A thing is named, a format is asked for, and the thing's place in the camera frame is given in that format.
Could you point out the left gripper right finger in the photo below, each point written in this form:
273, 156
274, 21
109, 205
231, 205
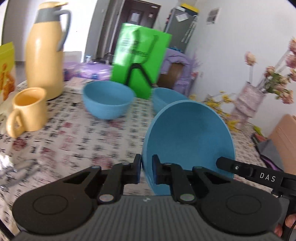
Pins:
175, 177

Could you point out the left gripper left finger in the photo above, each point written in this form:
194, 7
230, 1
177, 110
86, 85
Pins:
116, 178

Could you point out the blue bowl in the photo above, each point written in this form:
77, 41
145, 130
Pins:
187, 133
162, 97
107, 100

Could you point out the person right hand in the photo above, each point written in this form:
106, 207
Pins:
289, 222

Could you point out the purple grey cloth pouch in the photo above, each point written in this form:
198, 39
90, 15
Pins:
267, 152

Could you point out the pink laptop case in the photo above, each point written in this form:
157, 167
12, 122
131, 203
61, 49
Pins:
283, 137

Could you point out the yellow flower branch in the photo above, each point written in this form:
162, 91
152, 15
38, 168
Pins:
216, 103

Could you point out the pink textured vase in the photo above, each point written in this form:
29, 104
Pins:
247, 104

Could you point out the purple blanket on chair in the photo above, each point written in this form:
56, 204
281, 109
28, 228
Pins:
189, 75

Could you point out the wooden chair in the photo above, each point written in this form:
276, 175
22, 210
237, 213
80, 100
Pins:
174, 73

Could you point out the dried pink roses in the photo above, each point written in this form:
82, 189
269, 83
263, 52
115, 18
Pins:
275, 79

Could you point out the purple tissue pack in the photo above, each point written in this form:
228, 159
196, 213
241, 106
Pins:
93, 71

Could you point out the eyeglasses on table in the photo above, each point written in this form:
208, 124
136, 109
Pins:
14, 172

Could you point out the yellow mug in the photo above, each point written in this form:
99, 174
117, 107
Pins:
29, 112

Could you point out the green paper bag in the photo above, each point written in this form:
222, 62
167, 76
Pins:
138, 64

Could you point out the yellow thermos jug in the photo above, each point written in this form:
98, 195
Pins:
44, 48

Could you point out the grey refrigerator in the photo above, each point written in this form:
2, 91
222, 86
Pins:
180, 25

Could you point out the yellow green box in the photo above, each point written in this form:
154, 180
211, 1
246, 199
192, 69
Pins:
7, 70

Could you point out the dark brown door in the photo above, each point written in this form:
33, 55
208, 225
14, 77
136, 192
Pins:
124, 19

